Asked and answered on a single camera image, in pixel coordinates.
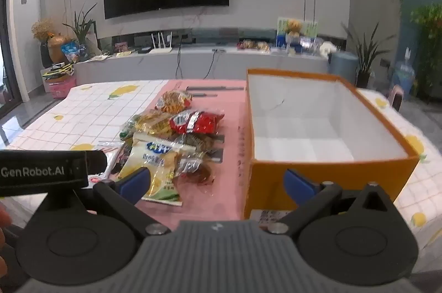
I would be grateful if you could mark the pink small box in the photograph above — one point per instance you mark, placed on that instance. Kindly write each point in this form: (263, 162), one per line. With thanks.
(121, 46)

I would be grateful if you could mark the dried yellow flower bunch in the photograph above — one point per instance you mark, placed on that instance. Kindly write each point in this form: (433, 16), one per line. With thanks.
(43, 29)

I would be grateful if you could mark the white plush item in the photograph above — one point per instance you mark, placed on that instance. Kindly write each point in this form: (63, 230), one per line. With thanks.
(327, 48)

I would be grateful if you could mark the dark snack packet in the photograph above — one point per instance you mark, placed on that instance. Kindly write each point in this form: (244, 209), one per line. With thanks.
(200, 143)

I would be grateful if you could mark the pink stool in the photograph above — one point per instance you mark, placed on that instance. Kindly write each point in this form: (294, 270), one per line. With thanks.
(397, 96)

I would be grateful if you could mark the brown teddy bear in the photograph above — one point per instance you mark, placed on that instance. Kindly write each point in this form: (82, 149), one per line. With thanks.
(293, 26)

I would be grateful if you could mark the green snack packet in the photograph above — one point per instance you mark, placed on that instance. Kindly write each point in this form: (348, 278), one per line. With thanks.
(125, 134)

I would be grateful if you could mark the green climbing plant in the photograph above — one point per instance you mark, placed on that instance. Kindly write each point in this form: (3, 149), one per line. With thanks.
(428, 37)

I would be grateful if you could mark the yellow black packet pile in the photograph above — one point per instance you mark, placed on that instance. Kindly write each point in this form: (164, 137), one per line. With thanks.
(57, 71)

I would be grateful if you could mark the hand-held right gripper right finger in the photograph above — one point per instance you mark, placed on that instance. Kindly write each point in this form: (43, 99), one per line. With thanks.
(298, 187)

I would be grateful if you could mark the blue box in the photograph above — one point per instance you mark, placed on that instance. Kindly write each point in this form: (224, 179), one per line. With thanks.
(285, 42)

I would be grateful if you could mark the person's left hand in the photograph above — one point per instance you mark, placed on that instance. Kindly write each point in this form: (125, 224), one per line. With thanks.
(2, 217)

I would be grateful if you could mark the black set-top box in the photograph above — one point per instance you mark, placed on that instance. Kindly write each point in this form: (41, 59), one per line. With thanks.
(145, 50)

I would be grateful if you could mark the yellow white bread packet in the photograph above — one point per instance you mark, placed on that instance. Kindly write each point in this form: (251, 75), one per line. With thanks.
(155, 158)

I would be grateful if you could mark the tall leafed potted plant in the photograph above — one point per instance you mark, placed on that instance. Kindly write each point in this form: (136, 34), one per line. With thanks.
(366, 54)

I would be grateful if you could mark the blue snack bag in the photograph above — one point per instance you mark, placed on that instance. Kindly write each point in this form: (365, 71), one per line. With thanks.
(70, 51)

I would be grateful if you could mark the orange cardboard box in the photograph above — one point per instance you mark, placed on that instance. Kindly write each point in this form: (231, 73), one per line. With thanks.
(269, 182)

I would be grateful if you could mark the snack pile on cabinet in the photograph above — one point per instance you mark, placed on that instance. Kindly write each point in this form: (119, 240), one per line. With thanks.
(253, 45)

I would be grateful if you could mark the white snack packet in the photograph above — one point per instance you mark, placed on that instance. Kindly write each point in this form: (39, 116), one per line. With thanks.
(110, 158)

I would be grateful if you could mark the white router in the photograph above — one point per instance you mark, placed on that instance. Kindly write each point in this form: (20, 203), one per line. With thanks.
(160, 50)

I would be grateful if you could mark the grey television cabinet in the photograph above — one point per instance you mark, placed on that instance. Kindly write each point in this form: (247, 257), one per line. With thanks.
(241, 65)

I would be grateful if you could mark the red snack packet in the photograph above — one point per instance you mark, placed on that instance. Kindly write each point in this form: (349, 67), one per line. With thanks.
(200, 122)

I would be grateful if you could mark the lemon print tablecloth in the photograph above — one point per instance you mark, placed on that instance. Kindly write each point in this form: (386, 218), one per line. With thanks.
(86, 113)

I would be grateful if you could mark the blue water bottle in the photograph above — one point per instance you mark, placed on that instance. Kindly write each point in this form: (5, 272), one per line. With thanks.
(404, 77)

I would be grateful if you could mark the green picture board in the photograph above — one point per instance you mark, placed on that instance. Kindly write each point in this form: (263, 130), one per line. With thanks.
(309, 26)

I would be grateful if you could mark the clear brown snack packet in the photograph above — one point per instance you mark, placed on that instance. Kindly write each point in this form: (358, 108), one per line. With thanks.
(196, 172)

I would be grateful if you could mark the grey trash bin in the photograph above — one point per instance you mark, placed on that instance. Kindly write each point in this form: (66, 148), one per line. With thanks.
(343, 67)

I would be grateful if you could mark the paper stack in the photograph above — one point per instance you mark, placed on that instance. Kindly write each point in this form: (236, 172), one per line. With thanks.
(110, 56)

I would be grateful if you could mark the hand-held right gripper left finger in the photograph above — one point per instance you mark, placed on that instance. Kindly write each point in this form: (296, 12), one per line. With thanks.
(136, 184)

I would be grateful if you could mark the orange stick snack packet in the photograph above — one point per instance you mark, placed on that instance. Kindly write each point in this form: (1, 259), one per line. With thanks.
(174, 99)

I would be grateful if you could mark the pink storage box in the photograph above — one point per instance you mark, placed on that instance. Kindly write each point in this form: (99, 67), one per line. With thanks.
(60, 87)

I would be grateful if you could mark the pink printed mat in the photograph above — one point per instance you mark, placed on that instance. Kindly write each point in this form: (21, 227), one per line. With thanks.
(228, 182)

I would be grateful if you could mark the grassy potted plant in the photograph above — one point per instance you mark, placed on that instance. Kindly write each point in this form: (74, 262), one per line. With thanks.
(81, 30)

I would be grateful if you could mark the gold vase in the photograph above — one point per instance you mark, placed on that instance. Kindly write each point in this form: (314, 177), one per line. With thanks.
(57, 46)

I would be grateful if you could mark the yellow clear snack packet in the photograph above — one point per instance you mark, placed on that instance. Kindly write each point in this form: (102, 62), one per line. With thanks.
(153, 124)

